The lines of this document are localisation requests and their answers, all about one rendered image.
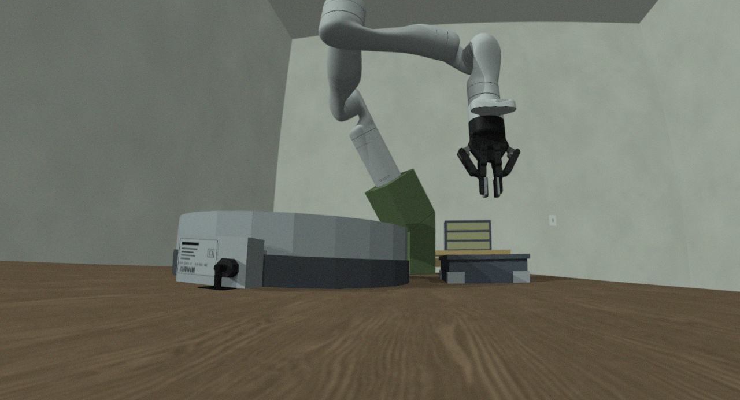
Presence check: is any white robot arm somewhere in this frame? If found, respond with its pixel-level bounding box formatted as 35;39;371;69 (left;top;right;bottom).
319;0;516;187

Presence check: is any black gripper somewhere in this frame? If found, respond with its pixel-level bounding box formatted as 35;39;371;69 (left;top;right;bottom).
457;116;520;198

